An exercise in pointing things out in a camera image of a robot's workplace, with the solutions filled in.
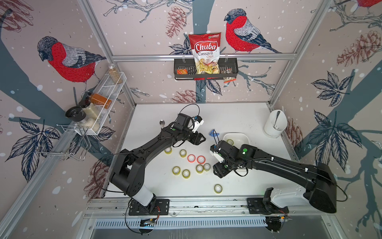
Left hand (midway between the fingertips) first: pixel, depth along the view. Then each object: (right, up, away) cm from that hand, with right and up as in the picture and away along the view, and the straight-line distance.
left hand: (204, 134), depth 84 cm
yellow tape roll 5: (-3, -21, +2) cm, 21 cm away
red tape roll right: (-2, -16, +6) cm, 18 cm away
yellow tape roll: (-23, -12, +10) cm, 28 cm away
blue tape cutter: (+7, -2, +17) cm, 18 cm away
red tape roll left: (-8, -16, +7) cm, 19 cm away
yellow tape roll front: (+7, -29, -4) cm, 30 cm away
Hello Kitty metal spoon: (-30, +5, +23) cm, 38 cm away
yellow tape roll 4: (-10, -23, 0) cm, 25 cm away
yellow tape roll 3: (-16, -22, +2) cm, 27 cm away
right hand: (+7, -17, -8) cm, 20 cm away
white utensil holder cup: (+49, +5, +14) cm, 51 cm away
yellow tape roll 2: (-13, -13, +9) cm, 21 cm away
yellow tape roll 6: (+18, -7, +13) cm, 24 cm away
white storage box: (+23, -5, +14) cm, 28 cm away
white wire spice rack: (-56, +26, +2) cm, 62 cm away
